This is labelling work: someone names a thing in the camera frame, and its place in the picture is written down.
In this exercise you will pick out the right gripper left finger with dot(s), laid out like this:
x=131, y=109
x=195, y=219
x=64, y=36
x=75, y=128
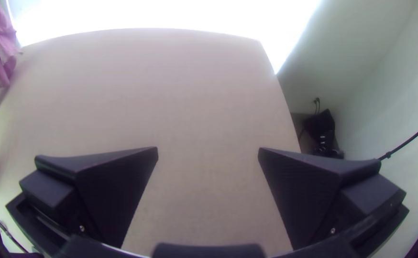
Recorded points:
x=105, y=186

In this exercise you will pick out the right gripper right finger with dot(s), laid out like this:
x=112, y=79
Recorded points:
x=309, y=193

